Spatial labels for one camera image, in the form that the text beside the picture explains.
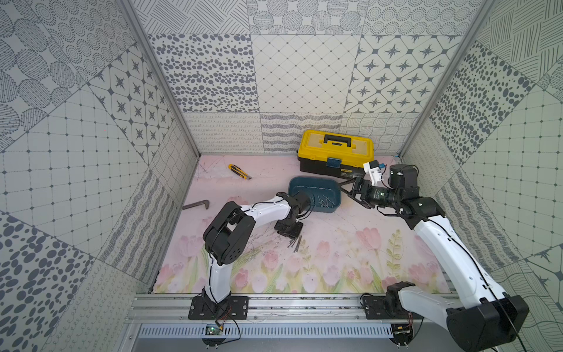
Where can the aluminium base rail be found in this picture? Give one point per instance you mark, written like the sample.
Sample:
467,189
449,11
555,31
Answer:
263,309

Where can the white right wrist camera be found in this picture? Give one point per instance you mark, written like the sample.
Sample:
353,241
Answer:
375,171

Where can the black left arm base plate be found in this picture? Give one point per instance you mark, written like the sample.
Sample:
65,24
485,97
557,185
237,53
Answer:
233,307

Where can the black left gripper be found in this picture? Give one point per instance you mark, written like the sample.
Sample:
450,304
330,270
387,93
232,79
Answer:
289,226

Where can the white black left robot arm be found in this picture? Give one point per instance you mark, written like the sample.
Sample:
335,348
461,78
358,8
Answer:
228,234

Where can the steel nail pile lower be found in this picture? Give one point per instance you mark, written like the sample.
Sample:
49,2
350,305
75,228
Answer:
298,243

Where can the teal plastic storage box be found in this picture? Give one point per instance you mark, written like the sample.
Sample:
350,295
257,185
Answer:
324,194

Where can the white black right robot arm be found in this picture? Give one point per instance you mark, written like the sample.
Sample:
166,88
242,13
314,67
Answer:
484,316

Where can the dark metal hex key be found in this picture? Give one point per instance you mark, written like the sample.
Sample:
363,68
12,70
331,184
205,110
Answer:
205,203

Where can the yellow black utility knife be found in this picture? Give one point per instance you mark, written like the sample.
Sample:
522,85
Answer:
239,172

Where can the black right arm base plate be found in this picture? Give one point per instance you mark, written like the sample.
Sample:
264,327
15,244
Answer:
376,308

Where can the yellow black toolbox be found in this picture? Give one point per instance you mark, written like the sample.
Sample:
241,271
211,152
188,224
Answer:
334,154

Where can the white perforated cable duct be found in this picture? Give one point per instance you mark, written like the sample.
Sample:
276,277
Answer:
266,331

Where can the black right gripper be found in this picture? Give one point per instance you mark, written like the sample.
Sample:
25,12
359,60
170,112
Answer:
358,182

